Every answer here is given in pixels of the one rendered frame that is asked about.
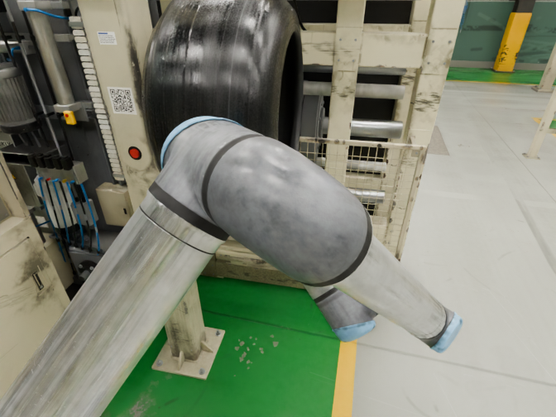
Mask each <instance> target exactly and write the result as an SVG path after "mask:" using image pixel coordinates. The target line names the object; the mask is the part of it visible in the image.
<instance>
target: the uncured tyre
mask: <svg viewBox="0 0 556 417"><path fill-rule="evenodd" d="M303 84H304V72H303V54H302V41H301V33H300V23H299V18H298V16H297V13H296V11H295V9H294V8H293V7H292V6H291V5H290V4H289V3H288V2H287V1H286V0H172V1H171V2H170V3H169V5H168V6H167V8H166V9H165V11H164V12H163V14H162V15H161V18H160V19H159V21H158V22H157V23H156V25H155V27H154V29H153V32H152V33H151V37H150V40H149V42H148V46H147V48H146V55H145V60H144V65H143V73H142V85H141V100H142V113H143V120H144V126H145V131H146V138H147V142H148V145H149V148H150V151H151V155H152V158H153V160H154V162H155V164H156V167H157V169H158V171H159V172H161V150H162V147H163V145H164V143H165V140H166V138H167V137H168V136H169V135H170V133H171V132H172V131H173V130H174V129H175V128H176V127H178V126H179V125H180V124H181V123H183V122H185V121H187V120H190V119H191V118H194V117H203V116H210V117H221V118H226V119H229V120H232V121H234V122H237V123H239V124H240V125H242V126H243V127H245V128H247V129H250V130H252V131H254V132H257V133H260V134H262V135H263V136H266V137H270V138H272V139H275V140H277V141H280V142H282V143H284V144H285V145H287V146H289V147H290V148H292V149H294V150H296V151H298V146H299V140H300V127H301V118H302V106H303Z"/></svg>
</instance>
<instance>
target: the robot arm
mask: <svg viewBox="0 0 556 417"><path fill-rule="evenodd" d="M229 236H231V237H232V238H234V239H235V240H236V241H238V242H239V243H241V244H242V245H243V246H244V247H246V248H247V249H249V250H250V251H251V252H253V253H255V254H256V255H257V256H259V257H260V258H261V259H263V260H264V261H266V262H267V263H269V264H270V265H272V266H274V267H275V268H276V269H277V270H279V271H281V272H282V273H284V274H286V275H287V276H289V277H290V278H292V279H294V280H297V281H298V282H300V283H302V284H304V287H305V289H306V290H307V291H308V292H309V295H310V296H311V298H312V299H313V300H314V302H315V303H316V305H317V306H318V307H319V309H320V311H321V312H322V314H323V315H324V317H325V318H326V320H327V321H328V323H329V325H330V326H331V328H332V330H333V331H334V332H335V334H336V335H337V336H338V338H339V340H340V341H342V342H345V343H347V342H351V341H353V340H355V339H358V338H360V337H362V336H363V335H365V334H367V333H369V332H370V331H372V329H373V328H375V326H376V322H375V320H373V319H374V318H375V317H376V316H377V315H378V314H380V315H381V316H383V317H385V318H386V319H389V320H390V321H391V322H393V323H394V324H397V325H398V326H400V327H402V328H403V329H405V330H406V331H407V332H408V333H410V334H411V335H413V336H414V337H416V338H418V339H419V340H420V341H422V342H423V343H425V344H426V345H427V346H429V348H430V349H432V350H434V351H435V352H438V353H442V352H444V351H445V350H447V348H448V347H449V346H450V345H451V343H452V342H453V340H454V339H455V338H456V337H457V335H458V333H459V331H460V329H461V327H462V325H463V319H462V318H461V317H460V316H459V315H457V313H456V312H453V311H451V310H450V309H448V308H446V307H444V306H443V305H442V304H441V303H440V302H439V301H438V300H437V299H435V298H434V297H433V296H432V295H431V294H430V293H429V292H428V291H427V290H426V289H425V288H424V287H423V286H422V285H421V284H420V283H419V282H418V281H417V280H416V279H415V278H414V277H413V276H412V275H411V274H410V273H409V272H408V271H407V270H406V269H405V268H404V267H403V266H402V265H401V263H400V262H399V261H398V260H397V259H396V258H395V257H394V256H393V255H392V254H391V253H390V252H389V251H388V250H387V249H386V248H385V247H384V246H383V245H382V244H381V243H380V242H379V241H378V240H377V238H376V237H375V236H374V235H373V226H372V221H371V217H370V214H369V213H368V212H367V209H366V208H365V207H364V205H363V204H362V203H361V202H360V201H359V200H358V198H357V197H356V196H355V195H354V194H353V193H352V192H351V191H350V190H349V189H347V188H346V187H345V186H344V185H343V184H341V183H340V182H339V181H338V180H336V179H335V178H334V177H332V176H331V175H330V174H329V173H328V172H327V171H326V170H324V169H323V168H321V167H320V166H318V165H316V164H315V163H313V162H312V161H311V160H310V159H308V158H307V157H305V156H303V155H302V154H300V153H299V152H298V151H296V150H294V149H292V148H290V147H289V146H287V145H285V144H284V143H282V142H280V141H277V140H275V139H272V138H270V137H266V136H263V135H262V134H260V133H257V132H254V131H252V130H250V129H247V128H245V127H243V126H242V125H240V124H239V123H237V122H234V121H232V120H229V119H226V118H221V117H210V116H203V117H194V118H191V119H190V120H187V121H185V122H183V123H181V124H180V125H179V126H178V127H176V128H175V129H174V130H173V131H172V132H171V133H170V135H169V136H168V137H167V138H166V140H165V143H164V145H163V147H162V150H161V172H160V174H159V175H158V176H157V177H156V179H155V180H154V182H153V183H152V185H151V186H150V188H149V189H148V190H147V193H146V197H145V198H144V200H143V201H142V202H141V204H140V206H139V207H138V208H137V210H136V211H135V213H134V214H133V215H132V216H131V218H130V219H129V221H128V222H127V224H126V225H125V227H124V228H123V229H122V231H121V232H120V233H119V234H118V236H117V238H116V239H115V240H114V242H113V244H112V245H111V246H110V248H109V249H108V250H107V251H106V253H105V254H104V256H103V257H102V259H101V260H100V262H99V263H98V264H97V265H96V267H95V268H94V269H93V271H92V273H91V274H90V275H89V277H88V279H87V280H86V281H85V282H84V284H83V285H82V286H81V288H80V289H79V291H78V292H77V294H76V295H75V297H74V298H73V299H72V300H71V302H70V303H69V305H68V306H67V308H66V309H65V311H64V312H63V314H62V315H61V316H60V317H59V319H58V320H57V321H56V323H55V324H54V326H53V327H52V329H51V330H50V332H48V334H47V335H46V337H45V338H44V340H43V341H42V342H41V344H40V346H39V347H38V348H37V349H36V351H35V352H34V353H33V355H32V356H31V358H30V359H29V361H28V362H27V364H26V365H25V366H24V367H23V369H22V370H21V372H20V373H19V375H18V376H17V378H16V379H15V381H14V382H13V383H12V384H11V386H10V387H9V388H8V390H7V392H6V393H5V394H4V396H3V397H2V399H1V400H0V417H100V416H101V414H102V413H103V412H104V410H105V409H106V408H107V406H108V404H109V403H110V401H111V400H112V399H113V397H114V396H115V395H116V394H117V392H118V390H119V389H120V387H121V386H122V384H123V383H124V381H125V380H126V379H127V378H128V376H129V375H130V373H131V372H132V370H133V369H134V367H135V366H136V364H137V363H138V362H139V361H140V359H141V357H142V356H143V355H144V353H145V352H146V350H147V349H148V348H149V347H150V345H151V343H152V342H153V341H154V339H155V338H156V336H157V334H158V333H159V332H160V331H161V329H162V328H163V326H164V325H165V323H166V322H167V320H168V319H169V317H170V316H171V315H172V314H173V312H174V311H175V309H176V308H177V306H178V305H179V303H180V302H181V300H182V299H183V298H184V297H185V295H186V294H187V292H188V291H189V289H190V288H191V286H192V285H193V283H194V282H195V281H196V280H197V278H198V277H199V275H200V273H201V272H202V271H203V269H204V268H205V267H206V265H207V264H208V263H209V261H210V259H211V258H212V257H213V255H214V253H215V252H216V251H217V250H218V248H219V247H220V245H221V244H223V243H225V242H226V241H227V239H228V237H229Z"/></svg>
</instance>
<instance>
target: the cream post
mask: <svg viewBox="0 0 556 417"><path fill-rule="evenodd" d="M77 1H78V4H79V10H80V13H81V17H82V20H83V23H84V29H85V32H86V35H87V38H88V42H89V47H90V50H91V54H92V57H93V62H94V66H95V69H96V72H97V76H98V81H99V84H100V88H101V90H102V94H103V100H104V102H105V106H106V109H107V112H108V117H109V121H110V124H111V128H112V131H113V136H114V140H115V143H116V147H117V152H118V155H119V159H120V161H121V165H122V170H123V174H124V176H125V180H126V182H127V188H128V192H129V195H130V199H131V202H132V207H133V211H134V213H135V211H136V210H137V208H138V207H139V206H140V204H141V202H142V201H143V200H144V198H145V197H146V193H147V190H148V189H149V188H150V186H151V185H152V183H153V182H154V180H155V179H156V177H157V176H158V175H159V174H160V172H159V171H158V169H157V167H156V164H155V162H154V160H153V158H152V155H151V151H150V148H149V145H148V142H147V138H146V131H145V126H144V120H143V113H142V100H141V85H142V73H143V65H144V60H145V55H146V48H147V46H148V42H149V40H150V37H151V33H152V32H153V30H152V25H151V16H150V11H149V7H148V1H147V0H77ZM97 31H112V32H114V34H115V37H116V41H117V44H116V45H100V43H99V39H98V33H97ZM107 87H120V88H131V89H132V96H133V99H134V103H135V107H136V111H137V115H134V114H121V113H113V107H112V104H111V101H110V97H109V94H108V88H107ZM131 149H137V150H138V151H139V153H140V156H139V157H137V158H133V157H132V156H131V154H130V150H131ZM165 330H166V334H167V338H168V341H169V344H170V350H171V352H172V356H173V357H180V351H183V353H184V356H185V359H189V360H192V361H197V360H198V358H199V354H200V353H201V351H202V348H201V343H200V342H201V341H205V342H206V339H207V338H206V334H205V329H204V320H203V315H202V310H201V305H200V300H199V292H198V286H197V282H196V281H195V282H194V283H193V285H192V286H191V288H190V289H189V291H188V292H187V294H186V295H185V297H184V298H183V299H182V300H181V302H180V303H179V305H178V306H177V308H176V309H175V311H174V312H173V314H172V315H171V316H170V317H169V319H168V320H167V322H166V323H165Z"/></svg>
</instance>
